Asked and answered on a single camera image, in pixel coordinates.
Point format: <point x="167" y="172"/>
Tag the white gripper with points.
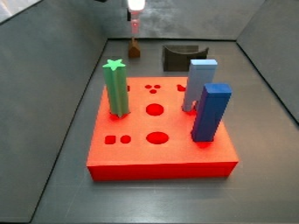
<point x="135" y="6"/>

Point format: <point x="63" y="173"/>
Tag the brown three-prong peg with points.
<point x="134" y="49"/>

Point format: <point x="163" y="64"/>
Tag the black curved fixture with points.
<point x="178" y="56"/>

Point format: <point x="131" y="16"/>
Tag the red peg board block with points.
<point x="147" y="144"/>

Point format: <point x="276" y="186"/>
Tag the green star-shaped peg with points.
<point x="115" y="77"/>

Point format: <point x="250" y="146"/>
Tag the light blue rectangular peg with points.
<point x="202" y="71"/>

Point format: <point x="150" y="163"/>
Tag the dark blue rectangular peg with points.
<point x="214" y="101"/>

